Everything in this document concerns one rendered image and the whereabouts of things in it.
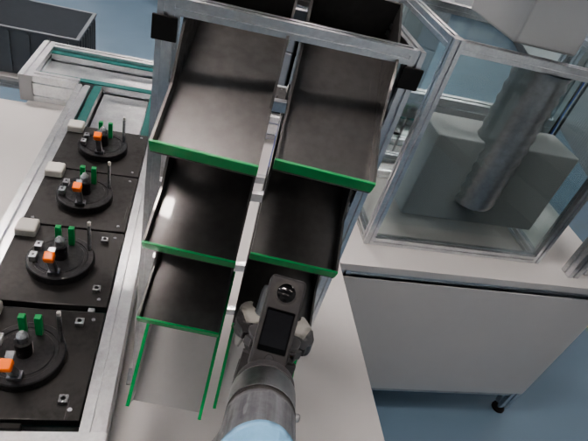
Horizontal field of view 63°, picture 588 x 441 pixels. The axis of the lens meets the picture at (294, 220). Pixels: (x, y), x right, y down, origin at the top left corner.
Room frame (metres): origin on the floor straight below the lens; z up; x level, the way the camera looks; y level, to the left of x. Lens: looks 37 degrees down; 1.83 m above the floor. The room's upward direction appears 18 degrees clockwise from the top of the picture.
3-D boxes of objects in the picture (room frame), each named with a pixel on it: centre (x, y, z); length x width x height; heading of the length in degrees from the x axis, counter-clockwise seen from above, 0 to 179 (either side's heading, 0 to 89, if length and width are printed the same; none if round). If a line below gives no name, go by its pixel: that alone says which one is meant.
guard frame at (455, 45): (1.61, -0.51, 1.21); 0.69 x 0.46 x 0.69; 107
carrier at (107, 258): (0.73, 0.48, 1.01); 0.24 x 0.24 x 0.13; 17
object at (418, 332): (1.64, -0.61, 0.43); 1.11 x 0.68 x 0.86; 107
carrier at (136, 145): (1.19, 0.62, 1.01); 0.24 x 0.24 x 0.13; 17
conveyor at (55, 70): (1.97, 0.02, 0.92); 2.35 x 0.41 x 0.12; 107
